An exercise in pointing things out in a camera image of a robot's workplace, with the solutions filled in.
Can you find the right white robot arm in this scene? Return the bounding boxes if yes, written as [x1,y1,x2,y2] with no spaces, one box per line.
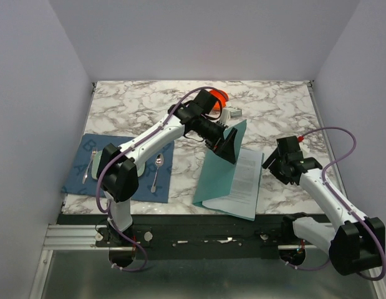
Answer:
[262,136,386,276]

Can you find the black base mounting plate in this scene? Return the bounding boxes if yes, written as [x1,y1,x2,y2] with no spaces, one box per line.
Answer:
[57,213,357,261]

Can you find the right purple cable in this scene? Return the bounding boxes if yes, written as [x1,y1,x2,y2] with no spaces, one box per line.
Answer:
[284,126,386,283]

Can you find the teal file folder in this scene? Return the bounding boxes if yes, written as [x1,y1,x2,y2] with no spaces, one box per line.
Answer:
[192,120,247,208]

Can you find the purple cable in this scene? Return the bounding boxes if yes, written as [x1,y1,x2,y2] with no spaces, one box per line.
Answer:
[95,86,217,272]
[284,126,386,283]

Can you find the orange plastic bowl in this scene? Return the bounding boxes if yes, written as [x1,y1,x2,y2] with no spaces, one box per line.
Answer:
[210,90,229,112]

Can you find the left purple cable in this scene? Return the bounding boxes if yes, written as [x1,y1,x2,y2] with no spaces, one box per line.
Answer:
[95,86,217,272]

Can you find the pale green divided plate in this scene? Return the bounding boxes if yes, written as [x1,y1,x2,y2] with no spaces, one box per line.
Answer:
[91,151,145,180]

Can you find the aluminium extrusion rail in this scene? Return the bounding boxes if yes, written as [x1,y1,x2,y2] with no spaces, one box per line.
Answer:
[29,221,386,299]

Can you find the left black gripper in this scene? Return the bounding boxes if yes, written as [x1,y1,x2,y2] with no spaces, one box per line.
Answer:
[195,115,236,163]

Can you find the silver metal spoon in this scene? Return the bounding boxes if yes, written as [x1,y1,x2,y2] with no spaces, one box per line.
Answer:
[150,153,165,193]

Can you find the printed white paper sheets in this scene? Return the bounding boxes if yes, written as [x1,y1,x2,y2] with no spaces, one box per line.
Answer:
[202,149,264,221]

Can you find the blue lettered placemat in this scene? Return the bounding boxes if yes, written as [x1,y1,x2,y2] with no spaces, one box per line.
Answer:
[61,133,175,203]

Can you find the silver metal fork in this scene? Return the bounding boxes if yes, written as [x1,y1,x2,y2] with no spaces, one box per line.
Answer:
[82,148,98,184]

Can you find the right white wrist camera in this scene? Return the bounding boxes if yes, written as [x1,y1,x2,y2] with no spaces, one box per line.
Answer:
[300,142,311,155]

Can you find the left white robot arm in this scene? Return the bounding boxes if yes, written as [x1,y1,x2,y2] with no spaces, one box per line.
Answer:
[96,87,238,246]

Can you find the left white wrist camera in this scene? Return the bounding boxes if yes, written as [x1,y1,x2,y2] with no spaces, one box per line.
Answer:
[218,107,242,125]

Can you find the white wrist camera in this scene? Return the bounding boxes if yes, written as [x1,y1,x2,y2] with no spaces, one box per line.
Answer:
[218,107,242,125]
[300,142,311,155]

